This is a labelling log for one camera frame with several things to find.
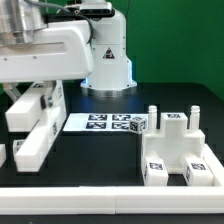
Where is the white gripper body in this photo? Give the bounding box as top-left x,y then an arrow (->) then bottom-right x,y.
0,23 -> 94,83

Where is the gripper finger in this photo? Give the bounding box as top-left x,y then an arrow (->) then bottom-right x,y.
2,83 -> 17,102
40,83 -> 55,109

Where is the white chair back part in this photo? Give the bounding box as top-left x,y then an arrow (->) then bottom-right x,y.
5,80 -> 67,172

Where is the white chair seat part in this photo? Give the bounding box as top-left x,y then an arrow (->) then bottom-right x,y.
141,105 -> 205,174

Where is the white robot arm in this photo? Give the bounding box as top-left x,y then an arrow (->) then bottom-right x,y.
0,0 -> 136,101

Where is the printed marker sheet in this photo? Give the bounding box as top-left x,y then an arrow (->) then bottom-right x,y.
63,113 -> 147,132

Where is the small white tagged cube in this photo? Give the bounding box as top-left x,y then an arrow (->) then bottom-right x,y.
13,139 -> 24,154

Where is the white block left edge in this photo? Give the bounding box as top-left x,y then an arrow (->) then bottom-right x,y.
0,144 -> 6,168

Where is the white frame wall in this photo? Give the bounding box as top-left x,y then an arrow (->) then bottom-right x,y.
0,147 -> 224,215

